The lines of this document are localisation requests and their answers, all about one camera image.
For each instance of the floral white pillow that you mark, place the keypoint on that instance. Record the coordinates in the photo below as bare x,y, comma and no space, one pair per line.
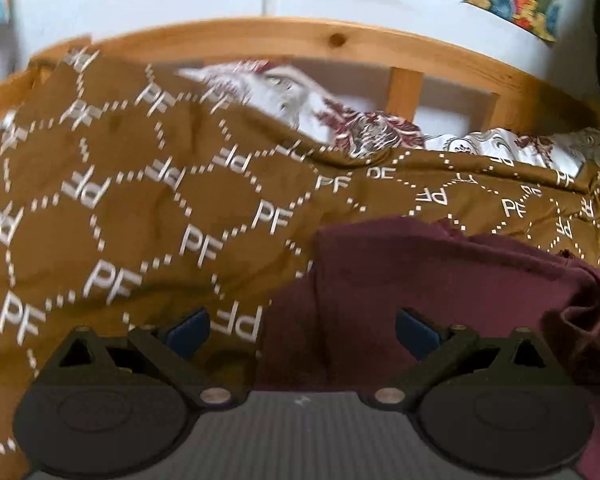
370,127

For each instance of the maroon long-sleeve sweater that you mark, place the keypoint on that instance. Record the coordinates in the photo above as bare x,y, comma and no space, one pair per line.
380,270

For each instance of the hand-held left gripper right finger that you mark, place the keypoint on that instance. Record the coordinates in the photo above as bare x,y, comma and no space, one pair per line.
415,335

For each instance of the brown patterned blanket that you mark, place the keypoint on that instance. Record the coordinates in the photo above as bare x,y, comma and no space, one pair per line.
130,220

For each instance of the wooden bed headboard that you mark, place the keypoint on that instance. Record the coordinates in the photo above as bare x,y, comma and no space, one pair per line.
280,37

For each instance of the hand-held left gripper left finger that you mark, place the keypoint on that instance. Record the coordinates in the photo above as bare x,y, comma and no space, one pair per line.
190,332

